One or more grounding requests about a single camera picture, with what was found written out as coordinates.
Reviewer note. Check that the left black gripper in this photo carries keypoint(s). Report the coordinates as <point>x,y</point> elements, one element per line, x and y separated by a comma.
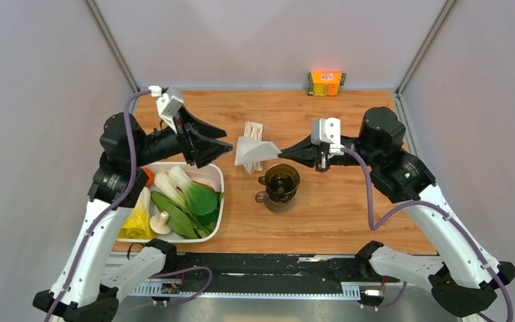
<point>204,151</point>

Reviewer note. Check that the red chili pepper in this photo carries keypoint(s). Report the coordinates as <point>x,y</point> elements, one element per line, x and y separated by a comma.
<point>206,185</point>

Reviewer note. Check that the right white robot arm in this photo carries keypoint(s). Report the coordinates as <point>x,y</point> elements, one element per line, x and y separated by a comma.
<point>462,277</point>

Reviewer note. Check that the yellow napa cabbage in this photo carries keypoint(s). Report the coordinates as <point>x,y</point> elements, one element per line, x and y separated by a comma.
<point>137,225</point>

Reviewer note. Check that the orange small pumpkin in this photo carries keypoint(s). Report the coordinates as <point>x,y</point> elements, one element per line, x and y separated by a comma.
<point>151,177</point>

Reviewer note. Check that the pack of paper filters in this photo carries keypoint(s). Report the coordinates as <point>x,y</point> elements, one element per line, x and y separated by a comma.
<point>255,131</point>

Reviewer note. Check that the dark green leaf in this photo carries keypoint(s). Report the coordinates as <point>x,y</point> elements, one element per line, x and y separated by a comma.
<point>178,220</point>

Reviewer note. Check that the orange green carton box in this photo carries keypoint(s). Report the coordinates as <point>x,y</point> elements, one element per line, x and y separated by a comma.
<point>325,84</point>

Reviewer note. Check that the white rectangular tray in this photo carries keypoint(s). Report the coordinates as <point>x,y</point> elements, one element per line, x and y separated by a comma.
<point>210,175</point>

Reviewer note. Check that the white mushroom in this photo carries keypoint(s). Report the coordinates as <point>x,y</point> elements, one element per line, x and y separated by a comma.
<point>159,223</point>

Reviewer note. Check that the green bok choy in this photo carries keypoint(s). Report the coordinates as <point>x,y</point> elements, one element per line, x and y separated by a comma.
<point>199,199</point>

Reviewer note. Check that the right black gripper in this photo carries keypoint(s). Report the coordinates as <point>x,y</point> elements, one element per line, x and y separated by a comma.
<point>308,154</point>

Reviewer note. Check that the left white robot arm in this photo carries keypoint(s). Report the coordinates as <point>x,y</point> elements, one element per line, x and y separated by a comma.
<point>83,292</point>

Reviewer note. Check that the clear glass coffee server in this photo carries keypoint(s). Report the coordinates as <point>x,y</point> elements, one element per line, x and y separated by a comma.
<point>278,207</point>

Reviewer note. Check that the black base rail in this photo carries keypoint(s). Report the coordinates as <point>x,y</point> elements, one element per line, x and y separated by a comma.
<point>268,276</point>

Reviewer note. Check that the dark brown coffee dripper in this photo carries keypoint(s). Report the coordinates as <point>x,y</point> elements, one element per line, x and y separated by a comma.
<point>281,182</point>

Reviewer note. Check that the white bok choy stalk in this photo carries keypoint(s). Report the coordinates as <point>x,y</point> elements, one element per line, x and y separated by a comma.
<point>168,188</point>

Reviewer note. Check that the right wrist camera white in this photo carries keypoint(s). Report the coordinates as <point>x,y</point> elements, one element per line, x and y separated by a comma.
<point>326,134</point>

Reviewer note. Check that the white paper coffee filter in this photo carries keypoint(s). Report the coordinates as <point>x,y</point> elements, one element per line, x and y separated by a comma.
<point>250,150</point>

